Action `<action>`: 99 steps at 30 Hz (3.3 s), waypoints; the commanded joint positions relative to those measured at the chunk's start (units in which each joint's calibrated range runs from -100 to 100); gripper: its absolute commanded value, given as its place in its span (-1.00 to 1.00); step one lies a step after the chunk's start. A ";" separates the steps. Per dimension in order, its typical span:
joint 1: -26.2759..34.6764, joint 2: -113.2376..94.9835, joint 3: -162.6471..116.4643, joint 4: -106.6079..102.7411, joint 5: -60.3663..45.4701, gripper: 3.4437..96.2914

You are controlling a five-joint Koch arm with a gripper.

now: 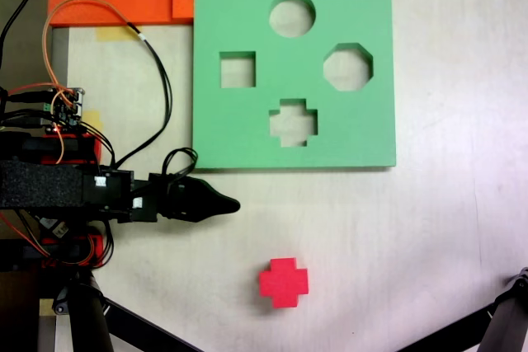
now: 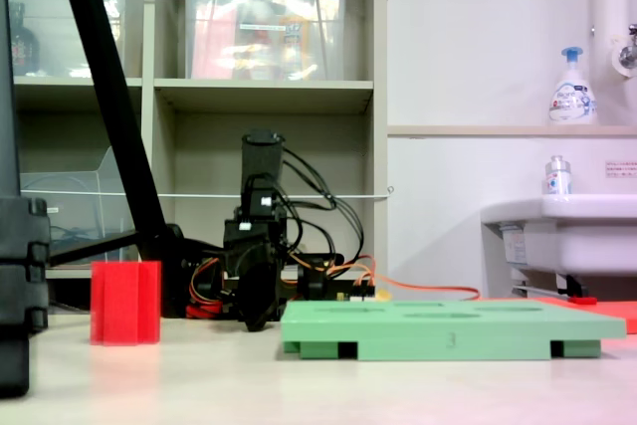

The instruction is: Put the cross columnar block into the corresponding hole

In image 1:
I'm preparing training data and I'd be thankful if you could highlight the red cross columnar block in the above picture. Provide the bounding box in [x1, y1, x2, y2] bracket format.
[258, 256, 310, 309]

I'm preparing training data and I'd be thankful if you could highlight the green shape hole board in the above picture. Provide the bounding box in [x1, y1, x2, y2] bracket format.
[191, 0, 398, 172]

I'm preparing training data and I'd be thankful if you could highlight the red base clamp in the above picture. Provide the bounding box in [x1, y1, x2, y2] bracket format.
[40, 133, 103, 166]
[40, 234, 105, 269]

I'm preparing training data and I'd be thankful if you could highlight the yellow tape square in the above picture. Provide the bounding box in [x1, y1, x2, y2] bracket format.
[84, 110, 105, 134]

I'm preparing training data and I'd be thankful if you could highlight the black power circuit board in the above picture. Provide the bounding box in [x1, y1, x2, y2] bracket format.
[38, 215, 69, 240]

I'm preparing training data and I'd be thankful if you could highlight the thin black tripod leg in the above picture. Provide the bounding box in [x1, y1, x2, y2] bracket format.
[395, 302, 498, 352]
[101, 298, 205, 352]

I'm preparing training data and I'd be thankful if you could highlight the thick black tripod leg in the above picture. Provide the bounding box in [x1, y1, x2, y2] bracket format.
[478, 267, 528, 352]
[65, 277, 115, 352]

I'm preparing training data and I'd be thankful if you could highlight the yellow tape strip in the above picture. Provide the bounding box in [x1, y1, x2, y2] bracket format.
[96, 26, 135, 43]

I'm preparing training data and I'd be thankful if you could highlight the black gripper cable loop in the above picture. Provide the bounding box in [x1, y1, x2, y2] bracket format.
[162, 147, 200, 188]

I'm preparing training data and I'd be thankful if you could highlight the black cable pair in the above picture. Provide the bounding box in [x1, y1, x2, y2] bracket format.
[112, 21, 172, 170]

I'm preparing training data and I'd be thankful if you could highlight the circuit board with wires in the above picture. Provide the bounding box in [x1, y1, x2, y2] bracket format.
[40, 87, 86, 134]

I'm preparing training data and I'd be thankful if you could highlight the orange wire loop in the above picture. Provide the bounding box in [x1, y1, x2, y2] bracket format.
[42, 0, 134, 97]

